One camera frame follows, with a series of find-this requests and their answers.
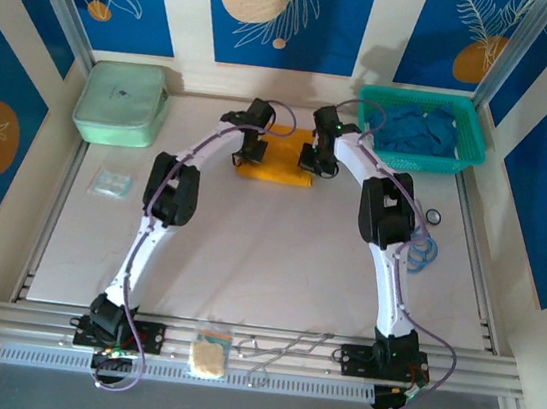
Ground yellow t-shirt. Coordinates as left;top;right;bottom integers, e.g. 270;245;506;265
233;118;323;191

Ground blue t-shirt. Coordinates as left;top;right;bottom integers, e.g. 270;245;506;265
364;95;464;162

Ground teal plastic basket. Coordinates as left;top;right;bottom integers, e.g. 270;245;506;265
348;83;495;183

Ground clear green-dotted plastic bag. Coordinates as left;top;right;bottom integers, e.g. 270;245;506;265
86;164;137;202

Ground mint green zip case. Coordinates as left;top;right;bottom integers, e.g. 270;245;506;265
68;55;175;154

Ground coiled light blue cable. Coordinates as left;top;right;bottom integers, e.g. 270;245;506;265
404;222;442;278

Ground metal wire tongs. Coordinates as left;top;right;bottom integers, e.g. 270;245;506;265
232;319;337;398

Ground aluminium frame post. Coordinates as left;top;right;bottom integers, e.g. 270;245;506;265
471;0;547;116
8;0;104;72

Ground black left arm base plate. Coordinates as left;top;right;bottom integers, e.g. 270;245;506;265
71;312;167;357

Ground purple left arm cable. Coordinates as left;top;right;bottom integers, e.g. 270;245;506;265
92;82;299;409

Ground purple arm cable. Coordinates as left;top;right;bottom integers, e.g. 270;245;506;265
92;82;299;409
295;96;492;409

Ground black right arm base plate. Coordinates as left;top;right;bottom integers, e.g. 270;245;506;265
337;341;431;387

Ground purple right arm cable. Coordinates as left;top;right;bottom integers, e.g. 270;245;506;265
295;96;492;409

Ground white slotted cable duct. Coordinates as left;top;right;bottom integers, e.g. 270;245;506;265
0;337;377;409

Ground aluminium frame rail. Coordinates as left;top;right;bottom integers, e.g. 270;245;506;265
0;292;529;409

